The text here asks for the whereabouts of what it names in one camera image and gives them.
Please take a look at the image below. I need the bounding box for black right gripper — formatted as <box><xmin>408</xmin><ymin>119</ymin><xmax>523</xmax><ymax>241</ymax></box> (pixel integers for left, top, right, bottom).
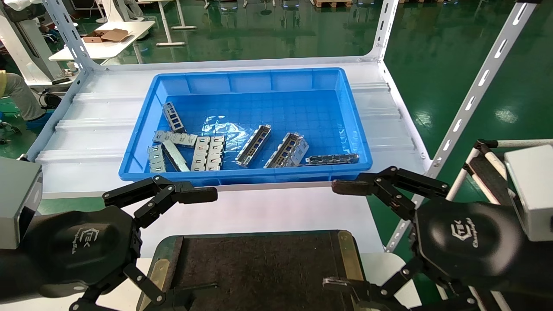
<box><xmin>323</xmin><ymin>166</ymin><xmax>553</xmax><ymax>311</ymax></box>

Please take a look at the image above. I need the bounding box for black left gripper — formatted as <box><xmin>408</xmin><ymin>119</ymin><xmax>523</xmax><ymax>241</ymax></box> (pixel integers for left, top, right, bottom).
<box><xmin>9</xmin><ymin>175</ymin><xmax>219</xmax><ymax>311</ymax></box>

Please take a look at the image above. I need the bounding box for silver metal channel part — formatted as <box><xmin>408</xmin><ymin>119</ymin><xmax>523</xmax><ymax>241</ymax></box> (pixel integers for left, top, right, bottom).
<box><xmin>235</xmin><ymin>124</ymin><xmax>273</xmax><ymax>168</ymax></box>
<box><xmin>264</xmin><ymin>132</ymin><xmax>303</xmax><ymax>169</ymax></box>

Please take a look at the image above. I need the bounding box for flat silver metal part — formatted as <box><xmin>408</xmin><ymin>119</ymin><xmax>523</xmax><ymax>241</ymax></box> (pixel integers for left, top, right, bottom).
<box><xmin>290</xmin><ymin>137</ymin><xmax>310</xmax><ymax>167</ymax></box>
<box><xmin>152</xmin><ymin>130</ymin><xmax>198</xmax><ymax>148</ymax></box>
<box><xmin>205</xmin><ymin>136</ymin><xmax>226</xmax><ymax>171</ymax></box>
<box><xmin>162</xmin><ymin>140</ymin><xmax>191</xmax><ymax>172</ymax></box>
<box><xmin>147</xmin><ymin>145</ymin><xmax>167</xmax><ymax>173</ymax></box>
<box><xmin>191</xmin><ymin>136</ymin><xmax>211</xmax><ymax>171</ymax></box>

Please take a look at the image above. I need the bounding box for dark long metal part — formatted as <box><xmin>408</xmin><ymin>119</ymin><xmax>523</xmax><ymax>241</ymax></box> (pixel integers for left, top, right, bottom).
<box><xmin>305</xmin><ymin>153</ymin><xmax>360</xmax><ymax>165</ymax></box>

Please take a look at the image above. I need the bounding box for black tray container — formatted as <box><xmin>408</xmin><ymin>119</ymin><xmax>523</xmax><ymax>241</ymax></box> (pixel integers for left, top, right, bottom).
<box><xmin>137</xmin><ymin>230</ymin><xmax>368</xmax><ymax>311</ymax></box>

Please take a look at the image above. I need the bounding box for clear plastic bag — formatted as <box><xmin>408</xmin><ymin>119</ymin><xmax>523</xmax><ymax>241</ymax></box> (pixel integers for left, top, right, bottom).
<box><xmin>203</xmin><ymin>114</ymin><xmax>252</xmax><ymax>149</ymax></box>

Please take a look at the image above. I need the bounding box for blue plastic bin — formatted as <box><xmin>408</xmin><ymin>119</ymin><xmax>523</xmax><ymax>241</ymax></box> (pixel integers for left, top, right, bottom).
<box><xmin>118</xmin><ymin>67</ymin><xmax>373</xmax><ymax>187</ymax></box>

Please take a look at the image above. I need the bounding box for white slotted metal rack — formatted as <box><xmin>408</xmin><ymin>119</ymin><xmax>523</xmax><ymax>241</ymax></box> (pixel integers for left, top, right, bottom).
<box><xmin>17</xmin><ymin>0</ymin><xmax>540</xmax><ymax>253</ymax></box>

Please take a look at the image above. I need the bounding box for white desk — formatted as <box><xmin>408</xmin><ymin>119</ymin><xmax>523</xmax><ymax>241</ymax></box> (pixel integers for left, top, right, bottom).
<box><xmin>48</xmin><ymin>21</ymin><xmax>156</xmax><ymax>61</ymax></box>

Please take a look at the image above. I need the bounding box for brown cardboard box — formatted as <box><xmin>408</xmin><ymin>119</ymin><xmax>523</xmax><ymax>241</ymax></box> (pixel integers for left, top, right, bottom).
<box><xmin>82</xmin><ymin>29</ymin><xmax>134</xmax><ymax>44</ymax></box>

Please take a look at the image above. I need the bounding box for white humanoid robot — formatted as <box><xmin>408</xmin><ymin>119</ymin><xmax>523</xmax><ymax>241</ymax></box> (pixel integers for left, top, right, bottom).
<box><xmin>0</xmin><ymin>0</ymin><xmax>72</xmax><ymax>85</ymax></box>

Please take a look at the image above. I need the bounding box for perforated metal bracket part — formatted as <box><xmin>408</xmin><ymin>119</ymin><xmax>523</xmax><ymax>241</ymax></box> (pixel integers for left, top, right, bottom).
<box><xmin>162</xmin><ymin>102</ymin><xmax>187</xmax><ymax>133</ymax></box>

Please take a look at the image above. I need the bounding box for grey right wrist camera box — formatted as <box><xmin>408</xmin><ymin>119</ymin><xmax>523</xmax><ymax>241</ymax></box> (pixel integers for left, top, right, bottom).
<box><xmin>503</xmin><ymin>145</ymin><xmax>553</xmax><ymax>241</ymax></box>

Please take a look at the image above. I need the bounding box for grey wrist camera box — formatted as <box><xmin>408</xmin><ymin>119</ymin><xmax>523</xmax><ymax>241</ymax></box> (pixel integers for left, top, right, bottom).
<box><xmin>503</xmin><ymin>145</ymin><xmax>553</xmax><ymax>241</ymax></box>
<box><xmin>0</xmin><ymin>156</ymin><xmax>42</xmax><ymax>250</ymax></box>

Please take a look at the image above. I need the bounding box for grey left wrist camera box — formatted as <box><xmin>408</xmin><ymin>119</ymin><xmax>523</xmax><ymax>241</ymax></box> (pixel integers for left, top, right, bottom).
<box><xmin>0</xmin><ymin>156</ymin><xmax>42</xmax><ymax>250</ymax></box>

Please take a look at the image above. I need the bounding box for white desk leg frame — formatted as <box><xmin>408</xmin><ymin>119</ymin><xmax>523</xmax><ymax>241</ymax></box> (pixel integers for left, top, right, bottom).
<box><xmin>156</xmin><ymin>0</ymin><xmax>197</xmax><ymax>47</ymax></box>

